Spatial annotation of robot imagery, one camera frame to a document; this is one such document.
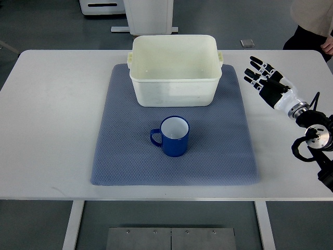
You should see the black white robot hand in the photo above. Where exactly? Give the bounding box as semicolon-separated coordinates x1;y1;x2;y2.
244;56;310;119

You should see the blue enamel mug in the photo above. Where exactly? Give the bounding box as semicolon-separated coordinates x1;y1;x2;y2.
150;116;190;157

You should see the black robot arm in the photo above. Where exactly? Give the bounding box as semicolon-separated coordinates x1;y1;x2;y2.
291;92;332;190

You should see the white plastic box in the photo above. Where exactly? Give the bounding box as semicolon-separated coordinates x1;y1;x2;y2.
127;35;223;107

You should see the small grey floor plate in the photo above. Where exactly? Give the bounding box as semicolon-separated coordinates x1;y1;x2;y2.
240;39;255;48

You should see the person in beige top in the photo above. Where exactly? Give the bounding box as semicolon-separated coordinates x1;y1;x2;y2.
283;0;332;62

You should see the blue textured mat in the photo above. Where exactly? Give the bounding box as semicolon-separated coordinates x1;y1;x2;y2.
91;64;259;186

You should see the right white table leg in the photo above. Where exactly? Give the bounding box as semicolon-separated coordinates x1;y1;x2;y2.
254;201;276;250

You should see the white table leg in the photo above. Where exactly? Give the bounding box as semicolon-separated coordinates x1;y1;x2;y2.
254;201;276;250
62;201;85;250

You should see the white cabinet with slot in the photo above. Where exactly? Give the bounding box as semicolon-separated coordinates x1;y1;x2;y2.
79;0;125;16

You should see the left white table leg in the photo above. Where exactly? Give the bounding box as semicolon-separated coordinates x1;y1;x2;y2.
62;201;85;250

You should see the white machine pedestal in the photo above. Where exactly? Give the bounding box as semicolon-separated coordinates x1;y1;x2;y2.
111;0;178;36

